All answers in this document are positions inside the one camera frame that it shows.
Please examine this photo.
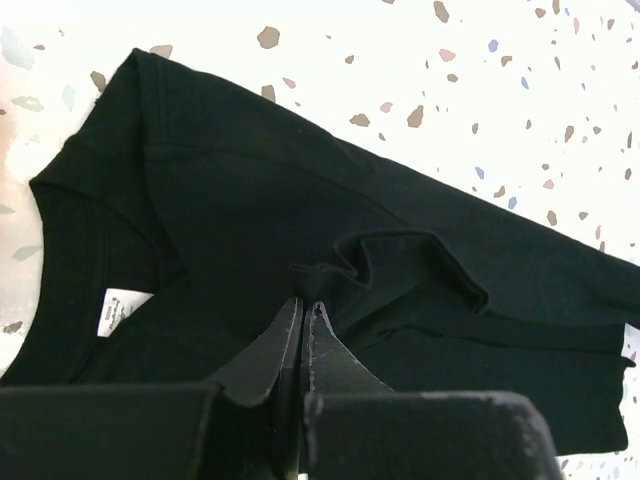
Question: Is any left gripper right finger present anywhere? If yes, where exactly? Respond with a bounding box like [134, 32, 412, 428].
[303, 302, 560, 480]

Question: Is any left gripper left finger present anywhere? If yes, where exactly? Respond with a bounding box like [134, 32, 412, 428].
[1, 298, 304, 479]

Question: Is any black t shirt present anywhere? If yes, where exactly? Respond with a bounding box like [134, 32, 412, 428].
[2, 50, 639, 455]

